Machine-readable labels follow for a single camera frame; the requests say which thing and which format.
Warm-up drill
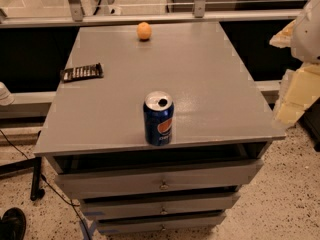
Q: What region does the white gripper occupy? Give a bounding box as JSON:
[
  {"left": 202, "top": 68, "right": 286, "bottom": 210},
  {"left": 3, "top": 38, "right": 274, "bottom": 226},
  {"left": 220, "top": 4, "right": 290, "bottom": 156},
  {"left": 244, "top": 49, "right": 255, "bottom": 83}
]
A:
[{"left": 269, "top": 0, "right": 320, "bottom": 127}]

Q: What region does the orange fruit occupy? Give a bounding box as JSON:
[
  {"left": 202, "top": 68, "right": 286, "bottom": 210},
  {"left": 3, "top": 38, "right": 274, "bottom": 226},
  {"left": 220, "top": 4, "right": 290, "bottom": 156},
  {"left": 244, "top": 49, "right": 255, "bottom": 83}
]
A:
[{"left": 137, "top": 22, "right": 152, "bottom": 40}]

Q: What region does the blue pepsi can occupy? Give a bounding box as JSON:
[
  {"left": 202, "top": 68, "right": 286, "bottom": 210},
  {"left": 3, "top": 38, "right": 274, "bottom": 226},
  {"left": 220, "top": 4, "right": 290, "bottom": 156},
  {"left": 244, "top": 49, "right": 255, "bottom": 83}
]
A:
[{"left": 143, "top": 91, "right": 174, "bottom": 146}]

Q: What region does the top grey drawer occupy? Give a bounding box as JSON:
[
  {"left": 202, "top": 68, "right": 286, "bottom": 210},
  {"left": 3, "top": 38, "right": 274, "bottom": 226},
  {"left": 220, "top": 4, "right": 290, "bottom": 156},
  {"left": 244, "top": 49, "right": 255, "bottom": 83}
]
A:
[{"left": 55, "top": 159, "right": 263, "bottom": 199}]

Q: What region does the grey drawer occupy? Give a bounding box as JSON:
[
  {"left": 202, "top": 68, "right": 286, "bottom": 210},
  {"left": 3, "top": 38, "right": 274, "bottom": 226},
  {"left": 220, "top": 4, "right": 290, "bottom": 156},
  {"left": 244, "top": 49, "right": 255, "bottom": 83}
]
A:
[
  {"left": 81, "top": 192, "right": 240, "bottom": 220},
  {"left": 97, "top": 210, "right": 226, "bottom": 235},
  {"left": 55, "top": 159, "right": 263, "bottom": 199}
]

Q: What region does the bottom grey drawer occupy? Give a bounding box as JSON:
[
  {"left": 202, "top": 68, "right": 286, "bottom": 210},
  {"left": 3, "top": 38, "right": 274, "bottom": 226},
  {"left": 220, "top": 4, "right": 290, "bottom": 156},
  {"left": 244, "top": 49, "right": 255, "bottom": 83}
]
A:
[{"left": 97, "top": 210, "right": 226, "bottom": 235}]

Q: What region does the black snack bar packet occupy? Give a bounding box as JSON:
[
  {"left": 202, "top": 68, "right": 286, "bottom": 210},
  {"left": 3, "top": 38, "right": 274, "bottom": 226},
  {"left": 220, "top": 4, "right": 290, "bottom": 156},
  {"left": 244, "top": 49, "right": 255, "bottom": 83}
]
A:
[{"left": 60, "top": 63, "right": 104, "bottom": 83}]

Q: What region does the grey drawer cabinet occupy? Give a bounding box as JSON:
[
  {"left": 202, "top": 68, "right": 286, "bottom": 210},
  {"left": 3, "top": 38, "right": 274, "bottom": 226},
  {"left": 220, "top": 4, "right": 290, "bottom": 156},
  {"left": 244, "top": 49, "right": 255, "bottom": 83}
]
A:
[{"left": 35, "top": 22, "right": 284, "bottom": 235}]

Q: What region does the middle grey drawer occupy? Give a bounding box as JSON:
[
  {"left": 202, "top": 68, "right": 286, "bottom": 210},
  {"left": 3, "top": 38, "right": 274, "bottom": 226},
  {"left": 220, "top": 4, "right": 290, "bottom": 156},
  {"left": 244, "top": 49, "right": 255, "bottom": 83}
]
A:
[{"left": 81, "top": 192, "right": 240, "bottom": 220}]

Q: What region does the black metal stand leg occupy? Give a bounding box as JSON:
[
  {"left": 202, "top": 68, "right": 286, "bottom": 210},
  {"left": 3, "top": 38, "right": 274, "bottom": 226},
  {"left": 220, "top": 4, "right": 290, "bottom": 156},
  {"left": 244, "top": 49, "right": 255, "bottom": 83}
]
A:
[{"left": 0, "top": 157, "right": 45, "bottom": 201}]

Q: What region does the black shoe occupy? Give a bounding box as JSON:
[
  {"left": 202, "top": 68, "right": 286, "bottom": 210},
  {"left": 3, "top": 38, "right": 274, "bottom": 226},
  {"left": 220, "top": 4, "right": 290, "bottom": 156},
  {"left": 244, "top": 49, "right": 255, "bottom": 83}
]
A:
[{"left": 0, "top": 207, "right": 26, "bottom": 240}]

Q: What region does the grey metal rail frame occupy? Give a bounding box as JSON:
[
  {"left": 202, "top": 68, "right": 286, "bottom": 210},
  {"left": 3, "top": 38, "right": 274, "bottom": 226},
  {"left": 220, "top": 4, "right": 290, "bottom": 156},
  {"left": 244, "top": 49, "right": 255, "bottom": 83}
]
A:
[{"left": 0, "top": 0, "right": 309, "bottom": 28}]

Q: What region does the black cable on floor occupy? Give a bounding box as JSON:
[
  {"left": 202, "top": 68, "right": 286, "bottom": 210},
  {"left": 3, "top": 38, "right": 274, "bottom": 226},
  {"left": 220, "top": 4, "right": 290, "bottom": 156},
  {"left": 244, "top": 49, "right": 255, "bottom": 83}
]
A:
[{"left": 0, "top": 129, "right": 93, "bottom": 240}]

